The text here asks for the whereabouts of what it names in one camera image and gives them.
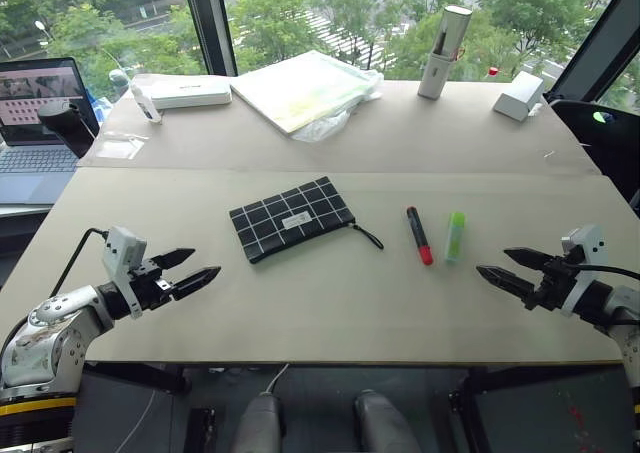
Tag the white board in plastic bag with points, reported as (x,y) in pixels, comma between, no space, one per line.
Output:
(305,90)

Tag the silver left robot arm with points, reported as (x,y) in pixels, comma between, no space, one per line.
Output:
(47,330)

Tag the white silver cylindrical holder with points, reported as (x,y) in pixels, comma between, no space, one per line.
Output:
(442,53)

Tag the laptop computer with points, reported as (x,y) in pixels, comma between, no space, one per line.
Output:
(35,128)

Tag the grey rounded robot foot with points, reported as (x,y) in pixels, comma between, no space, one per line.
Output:
(382,420)
(257,423)

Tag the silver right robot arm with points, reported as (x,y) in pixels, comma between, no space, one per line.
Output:
(621,307)

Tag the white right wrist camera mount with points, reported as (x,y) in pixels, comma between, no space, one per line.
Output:
(585,258)

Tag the clear plastic sleeve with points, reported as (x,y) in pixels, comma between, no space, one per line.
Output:
(119,145)

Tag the black cylindrical speaker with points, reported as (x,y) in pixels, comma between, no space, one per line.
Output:
(67,127)

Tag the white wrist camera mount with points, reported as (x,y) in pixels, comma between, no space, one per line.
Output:
(585,258)
(121,258)

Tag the small white bottle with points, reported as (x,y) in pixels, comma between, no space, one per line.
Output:
(145,104)

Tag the black window frame post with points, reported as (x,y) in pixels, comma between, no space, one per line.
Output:
(209,23)

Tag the black grid pencil pouch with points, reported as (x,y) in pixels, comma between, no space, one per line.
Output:
(295,219)

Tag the flat white box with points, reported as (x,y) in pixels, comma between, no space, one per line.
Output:
(190,93)

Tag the red black marker pen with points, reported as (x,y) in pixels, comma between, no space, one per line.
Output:
(419,235)

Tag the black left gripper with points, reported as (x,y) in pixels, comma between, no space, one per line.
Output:
(148,284)

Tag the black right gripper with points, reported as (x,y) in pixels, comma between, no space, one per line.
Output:
(554,283)

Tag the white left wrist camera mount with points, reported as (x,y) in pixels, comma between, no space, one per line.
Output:
(121,258)

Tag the small white box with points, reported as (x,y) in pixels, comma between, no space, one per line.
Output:
(519,95)

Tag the green glue stick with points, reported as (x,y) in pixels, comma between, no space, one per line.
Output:
(455,237)

